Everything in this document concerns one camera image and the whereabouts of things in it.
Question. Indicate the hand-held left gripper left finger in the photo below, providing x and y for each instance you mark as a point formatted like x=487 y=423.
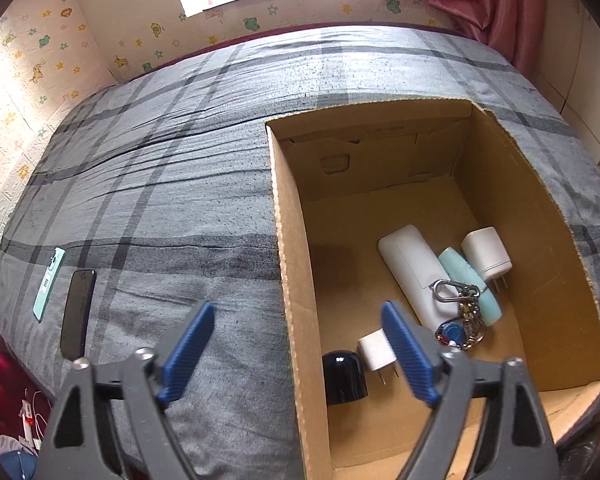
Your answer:
x=187 y=355

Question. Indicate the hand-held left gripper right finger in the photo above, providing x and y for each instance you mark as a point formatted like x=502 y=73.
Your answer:
x=410 y=355

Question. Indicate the small white charger plug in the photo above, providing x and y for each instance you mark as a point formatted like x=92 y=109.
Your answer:
x=375 y=352

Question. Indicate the blue key fob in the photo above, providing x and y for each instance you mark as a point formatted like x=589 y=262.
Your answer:
x=450 y=332

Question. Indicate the black glossy rounded case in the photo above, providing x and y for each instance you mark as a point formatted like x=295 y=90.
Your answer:
x=342 y=375

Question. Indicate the long white power bank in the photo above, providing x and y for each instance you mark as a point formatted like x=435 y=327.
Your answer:
x=410 y=265

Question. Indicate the teal cosmetic tube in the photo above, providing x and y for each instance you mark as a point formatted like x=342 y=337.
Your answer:
x=462 y=270

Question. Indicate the large white charger plug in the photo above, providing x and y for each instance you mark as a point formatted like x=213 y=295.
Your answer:
x=485 y=252

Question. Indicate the brown cardboard box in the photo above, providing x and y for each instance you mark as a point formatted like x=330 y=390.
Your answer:
x=360 y=220

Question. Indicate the black smartphone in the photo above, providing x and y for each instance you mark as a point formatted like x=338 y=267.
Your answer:
x=77 y=315

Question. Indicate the teal smartphone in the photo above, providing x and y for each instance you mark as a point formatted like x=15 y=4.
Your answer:
x=47 y=285

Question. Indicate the dark red cloth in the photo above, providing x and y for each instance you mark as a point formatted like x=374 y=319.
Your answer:
x=0 y=375

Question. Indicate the grey plaid bed sheet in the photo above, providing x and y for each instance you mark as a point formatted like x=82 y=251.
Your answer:
x=180 y=160

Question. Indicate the blue cloth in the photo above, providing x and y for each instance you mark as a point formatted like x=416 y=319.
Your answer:
x=17 y=465

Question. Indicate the cream wardrobe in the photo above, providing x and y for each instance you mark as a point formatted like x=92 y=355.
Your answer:
x=580 y=60

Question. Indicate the pink curtain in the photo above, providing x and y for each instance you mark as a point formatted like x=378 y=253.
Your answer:
x=480 y=0

